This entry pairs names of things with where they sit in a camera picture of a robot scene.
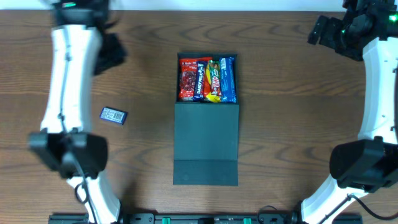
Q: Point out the dark green box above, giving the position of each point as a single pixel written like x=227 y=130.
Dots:
x=206 y=143

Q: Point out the blue Dairy Milk bar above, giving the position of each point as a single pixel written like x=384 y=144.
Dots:
x=200 y=81

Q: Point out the green red KitKat bar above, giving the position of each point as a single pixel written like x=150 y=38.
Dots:
x=215 y=81

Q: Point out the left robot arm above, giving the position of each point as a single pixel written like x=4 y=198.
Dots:
x=82 y=48

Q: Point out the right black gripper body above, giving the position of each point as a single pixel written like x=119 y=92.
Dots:
x=321 y=31

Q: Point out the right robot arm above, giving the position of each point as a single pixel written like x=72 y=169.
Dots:
x=367 y=33

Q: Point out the blue Oreo wrapper pack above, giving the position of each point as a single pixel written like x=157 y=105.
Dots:
x=228 y=89

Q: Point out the red Hacks candy bag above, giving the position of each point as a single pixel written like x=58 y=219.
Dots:
x=188 y=76

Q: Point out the small blue candy box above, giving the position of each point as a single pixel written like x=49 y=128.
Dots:
x=113 y=115

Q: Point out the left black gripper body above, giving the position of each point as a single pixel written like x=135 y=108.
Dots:
x=112 y=53

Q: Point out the black mounting rail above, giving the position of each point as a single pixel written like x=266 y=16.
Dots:
x=150 y=218

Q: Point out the yellow Hacks candy bag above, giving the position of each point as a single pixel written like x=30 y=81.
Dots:
x=207 y=90

